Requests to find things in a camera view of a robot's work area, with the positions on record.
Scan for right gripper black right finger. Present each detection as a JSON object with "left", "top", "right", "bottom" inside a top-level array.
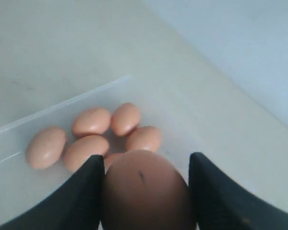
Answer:
[{"left": 188, "top": 152, "right": 288, "bottom": 230}]

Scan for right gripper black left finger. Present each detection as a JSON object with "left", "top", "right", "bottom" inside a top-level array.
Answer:
[{"left": 0, "top": 155, "right": 105, "bottom": 230}]

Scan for brown egg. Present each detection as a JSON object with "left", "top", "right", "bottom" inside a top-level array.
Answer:
[
  {"left": 126, "top": 126, "right": 162, "bottom": 152},
  {"left": 101, "top": 150, "right": 196, "bottom": 230},
  {"left": 104, "top": 153, "right": 124, "bottom": 171},
  {"left": 63, "top": 135, "right": 109, "bottom": 173},
  {"left": 110, "top": 102, "right": 141, "bottom": 137},
  {"left": 72, "top": 107, "right": 111, "bottom": 137},
  {"left": 25, "top": 126, "right": 67, "bottom": 170}
]

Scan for clear plastic tray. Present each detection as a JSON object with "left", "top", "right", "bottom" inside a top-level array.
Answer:
[{"left": 0, "top": 76, "right": 196, "bottom": 225}]

